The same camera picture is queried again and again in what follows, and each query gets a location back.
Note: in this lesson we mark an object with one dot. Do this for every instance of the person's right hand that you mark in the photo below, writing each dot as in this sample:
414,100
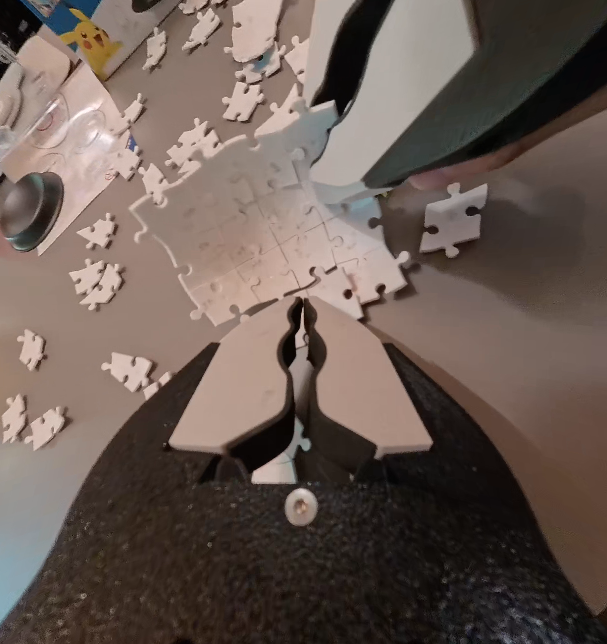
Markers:
454,176

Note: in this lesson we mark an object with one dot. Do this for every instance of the white round disc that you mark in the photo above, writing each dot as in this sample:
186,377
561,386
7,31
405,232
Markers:
1,108

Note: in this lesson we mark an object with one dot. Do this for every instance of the black round ball stand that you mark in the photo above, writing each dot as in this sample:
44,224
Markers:
29,206

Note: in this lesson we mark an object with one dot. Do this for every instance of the flat assembled white puzzle section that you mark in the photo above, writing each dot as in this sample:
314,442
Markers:
255,30

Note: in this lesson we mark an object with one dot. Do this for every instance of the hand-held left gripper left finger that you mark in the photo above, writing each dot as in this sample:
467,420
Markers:
243,382

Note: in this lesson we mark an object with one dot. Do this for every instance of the blue puzzle ball box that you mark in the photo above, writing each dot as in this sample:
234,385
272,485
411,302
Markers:
89,40

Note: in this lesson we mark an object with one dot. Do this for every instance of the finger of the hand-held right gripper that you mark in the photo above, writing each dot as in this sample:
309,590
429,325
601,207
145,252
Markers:
414,75
321,45

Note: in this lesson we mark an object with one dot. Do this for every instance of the large curved white puzzle section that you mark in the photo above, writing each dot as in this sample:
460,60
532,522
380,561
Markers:
243,226

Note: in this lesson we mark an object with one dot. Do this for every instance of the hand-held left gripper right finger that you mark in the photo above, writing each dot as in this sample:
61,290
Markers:
363,392

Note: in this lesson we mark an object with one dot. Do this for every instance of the printed paper instruction sheet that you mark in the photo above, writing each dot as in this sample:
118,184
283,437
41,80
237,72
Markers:
82,176

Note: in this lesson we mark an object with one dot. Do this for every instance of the white puzzle pieces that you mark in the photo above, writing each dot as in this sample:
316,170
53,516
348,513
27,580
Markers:
454,224

